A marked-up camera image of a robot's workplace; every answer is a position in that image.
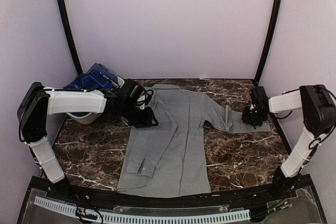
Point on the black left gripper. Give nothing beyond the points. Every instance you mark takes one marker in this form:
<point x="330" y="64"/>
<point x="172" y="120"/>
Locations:
<point x="146" y="120"/>

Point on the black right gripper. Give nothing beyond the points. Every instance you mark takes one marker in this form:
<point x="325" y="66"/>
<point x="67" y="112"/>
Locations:
<point x="246" y="120"/>

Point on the grey long sleeve shirt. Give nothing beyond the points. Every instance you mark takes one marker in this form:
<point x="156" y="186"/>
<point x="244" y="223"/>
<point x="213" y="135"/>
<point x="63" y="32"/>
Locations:
<point x="172" y="154"/>

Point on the white laundry basket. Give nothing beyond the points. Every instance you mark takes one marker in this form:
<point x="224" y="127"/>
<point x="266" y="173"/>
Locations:
<point x="86" y="117"/>

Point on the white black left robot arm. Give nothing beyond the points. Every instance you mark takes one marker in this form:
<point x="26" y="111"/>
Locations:
<point x="40" y="102"/>

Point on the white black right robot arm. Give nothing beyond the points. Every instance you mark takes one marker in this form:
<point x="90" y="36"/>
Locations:
<point x="313" y="106"/>

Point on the blue plaid shirt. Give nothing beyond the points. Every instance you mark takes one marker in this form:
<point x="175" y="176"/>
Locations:
<point x="91" y="81"/>

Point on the blue small-check shirt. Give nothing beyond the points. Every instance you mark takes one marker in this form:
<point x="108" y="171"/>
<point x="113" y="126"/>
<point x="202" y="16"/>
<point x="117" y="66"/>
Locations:
<point x="103" y="71"/>

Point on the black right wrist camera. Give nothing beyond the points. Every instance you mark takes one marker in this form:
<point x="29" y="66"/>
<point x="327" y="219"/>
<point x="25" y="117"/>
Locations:
<point x="258" y="95"/>

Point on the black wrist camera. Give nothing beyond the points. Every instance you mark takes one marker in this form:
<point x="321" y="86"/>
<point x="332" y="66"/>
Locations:
<point x="258" y="95"/>
<point x="134" y="94"/>

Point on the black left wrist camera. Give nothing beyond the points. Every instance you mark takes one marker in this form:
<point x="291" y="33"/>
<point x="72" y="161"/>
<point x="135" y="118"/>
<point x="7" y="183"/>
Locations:
<point x="134" y="94"/>

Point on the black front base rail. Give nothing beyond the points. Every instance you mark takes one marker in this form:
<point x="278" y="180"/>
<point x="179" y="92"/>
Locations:
<point x="166" y="197"/>

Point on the white slotted cable duct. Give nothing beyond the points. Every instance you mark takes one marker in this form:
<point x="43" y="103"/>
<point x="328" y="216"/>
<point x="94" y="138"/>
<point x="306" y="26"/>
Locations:
<point x="70" y="210"/>

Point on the black right frame post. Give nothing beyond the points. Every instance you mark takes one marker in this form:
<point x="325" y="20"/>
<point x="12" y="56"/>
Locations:
<point x="268" y="41"/>

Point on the black frame post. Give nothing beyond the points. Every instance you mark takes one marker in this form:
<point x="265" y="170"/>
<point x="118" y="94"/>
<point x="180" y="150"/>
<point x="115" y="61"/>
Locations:
<point x="69" y="36"/>
<point x="268" y="41"/>

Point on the black left frame post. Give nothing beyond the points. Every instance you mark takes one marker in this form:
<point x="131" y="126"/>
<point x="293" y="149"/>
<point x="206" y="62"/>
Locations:
<point x="69" y="36"/>

